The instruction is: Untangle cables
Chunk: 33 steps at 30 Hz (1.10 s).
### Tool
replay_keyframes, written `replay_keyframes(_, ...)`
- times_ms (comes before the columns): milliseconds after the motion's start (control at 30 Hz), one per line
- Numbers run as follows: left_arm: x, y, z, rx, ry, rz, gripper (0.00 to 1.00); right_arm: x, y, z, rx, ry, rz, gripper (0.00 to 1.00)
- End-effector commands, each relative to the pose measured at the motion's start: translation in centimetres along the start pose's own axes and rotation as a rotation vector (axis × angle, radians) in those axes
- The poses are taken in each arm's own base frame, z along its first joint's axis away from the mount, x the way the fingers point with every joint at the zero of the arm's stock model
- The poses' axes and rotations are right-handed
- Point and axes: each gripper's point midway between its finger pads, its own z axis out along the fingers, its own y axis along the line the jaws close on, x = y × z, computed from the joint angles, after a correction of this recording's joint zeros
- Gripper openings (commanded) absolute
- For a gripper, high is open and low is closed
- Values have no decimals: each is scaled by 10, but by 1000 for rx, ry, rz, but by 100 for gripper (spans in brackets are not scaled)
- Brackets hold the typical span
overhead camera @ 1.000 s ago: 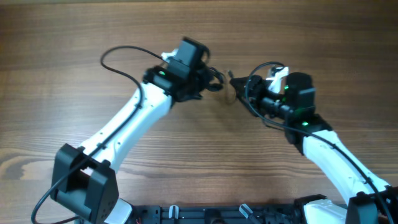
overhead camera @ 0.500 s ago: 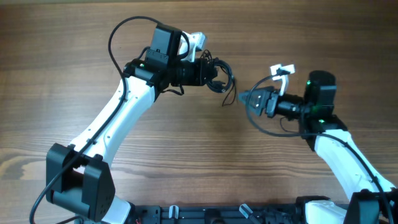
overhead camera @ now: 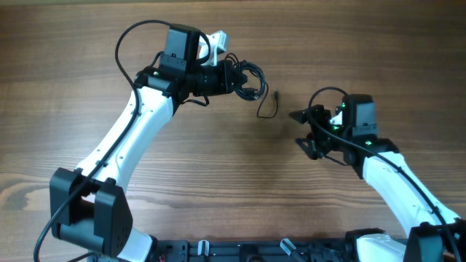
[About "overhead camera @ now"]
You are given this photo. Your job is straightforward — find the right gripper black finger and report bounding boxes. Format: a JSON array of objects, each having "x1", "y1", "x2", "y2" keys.
[
  {"x1": 288, "y1": 109, "x2": 309, "y2": 124},
  {"x1": 295, "y1": 138, "x2": 320, "y2": 160}
]

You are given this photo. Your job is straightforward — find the black cable bundle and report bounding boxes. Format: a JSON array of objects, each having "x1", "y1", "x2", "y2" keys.
[{"x1": 224, "y1": 52, "x2": 280, "y2": 119}]

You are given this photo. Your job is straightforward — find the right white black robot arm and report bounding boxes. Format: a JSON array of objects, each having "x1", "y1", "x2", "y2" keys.
[{"x1": 289, "y1": 94, "x2": 465, "y2": 261}]

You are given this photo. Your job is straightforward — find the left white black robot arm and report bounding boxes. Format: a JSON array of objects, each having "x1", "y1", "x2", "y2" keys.
[{"x1": 44, "y1": 23, "x2": 255, "y2": 261}]

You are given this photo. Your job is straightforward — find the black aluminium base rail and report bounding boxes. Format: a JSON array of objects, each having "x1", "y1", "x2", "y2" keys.
[{"x1": 148, "y1": 239, "x2": 355, "y2": 262}]

